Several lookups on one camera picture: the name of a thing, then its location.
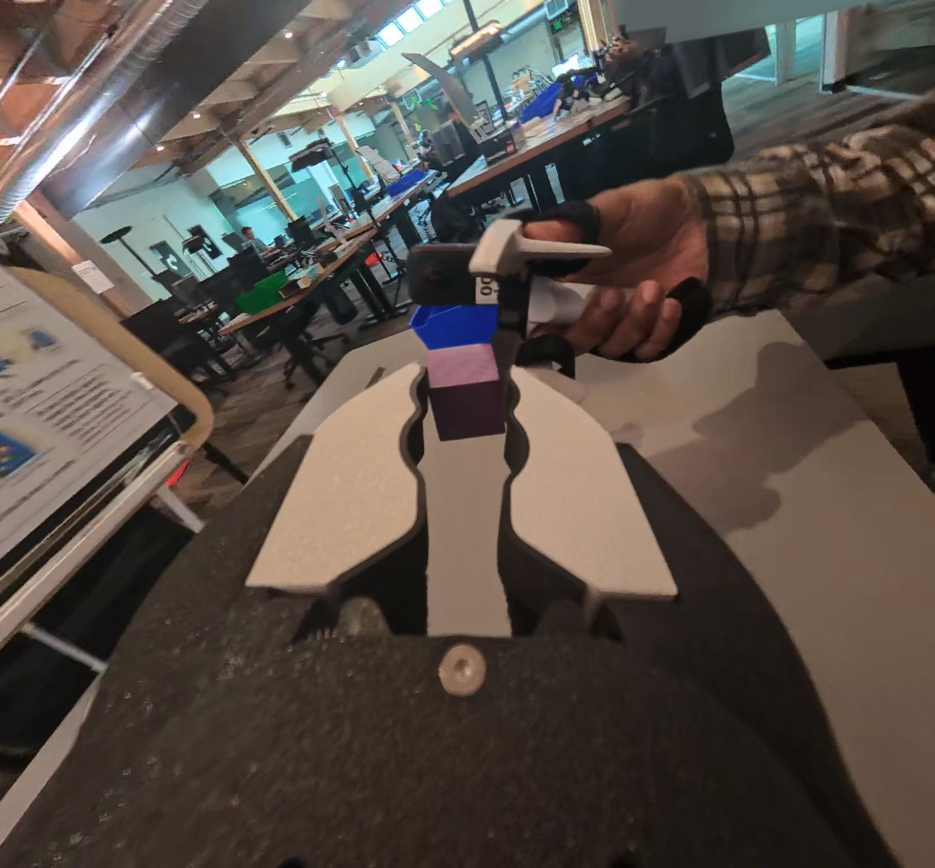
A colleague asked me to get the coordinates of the long wooden workbench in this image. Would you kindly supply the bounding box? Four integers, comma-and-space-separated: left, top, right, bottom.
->
446, 95, 633, 215
219, 174, 439, 379

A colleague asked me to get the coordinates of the blue plastic bin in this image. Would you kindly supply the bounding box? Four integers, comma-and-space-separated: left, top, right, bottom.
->
409, 304, 499, 352

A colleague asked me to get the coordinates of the purple wooden cube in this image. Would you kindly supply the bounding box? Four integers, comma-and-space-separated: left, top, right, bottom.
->
427, 344, 506, 441

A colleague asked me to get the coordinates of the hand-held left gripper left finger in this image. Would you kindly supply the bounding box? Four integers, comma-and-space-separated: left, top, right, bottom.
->
244, 362, 432, 597

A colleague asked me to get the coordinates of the person's right hand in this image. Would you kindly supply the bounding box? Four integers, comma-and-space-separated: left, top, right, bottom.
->
524, 176, 711, 365

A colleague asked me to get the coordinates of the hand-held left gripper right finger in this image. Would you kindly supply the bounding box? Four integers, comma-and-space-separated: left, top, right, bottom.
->
499, 367, 680, 606

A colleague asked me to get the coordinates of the black office chair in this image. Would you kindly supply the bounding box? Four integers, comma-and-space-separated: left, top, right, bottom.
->
120, 298, 238, 390

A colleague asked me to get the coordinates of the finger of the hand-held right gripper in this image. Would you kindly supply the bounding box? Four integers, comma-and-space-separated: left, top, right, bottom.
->
495, 300, 525, 377

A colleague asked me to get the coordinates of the silver spiral ventilation duct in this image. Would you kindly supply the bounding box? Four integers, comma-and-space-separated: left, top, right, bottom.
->
0, 0, 242, 208

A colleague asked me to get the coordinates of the grey computer monitor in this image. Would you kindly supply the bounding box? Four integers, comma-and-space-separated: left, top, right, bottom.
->
668, 28, 769, 98

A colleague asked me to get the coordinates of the green storage bin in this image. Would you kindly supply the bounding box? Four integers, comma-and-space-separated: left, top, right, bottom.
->
235, 270, 291, 315

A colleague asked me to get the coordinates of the black studio light stand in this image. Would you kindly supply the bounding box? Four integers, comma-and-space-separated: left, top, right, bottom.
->
288, 139, 370, 215

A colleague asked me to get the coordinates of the person's right forearm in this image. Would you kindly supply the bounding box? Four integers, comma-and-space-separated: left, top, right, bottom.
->
683, 97, 935, 317

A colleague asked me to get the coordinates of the instruction sign on white stand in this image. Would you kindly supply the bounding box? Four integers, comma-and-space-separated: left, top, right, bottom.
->
0, 254, 214, 803

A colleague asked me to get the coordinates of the black ceiling duct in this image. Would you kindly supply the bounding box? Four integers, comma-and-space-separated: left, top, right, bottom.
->
37, 0, 399, 220

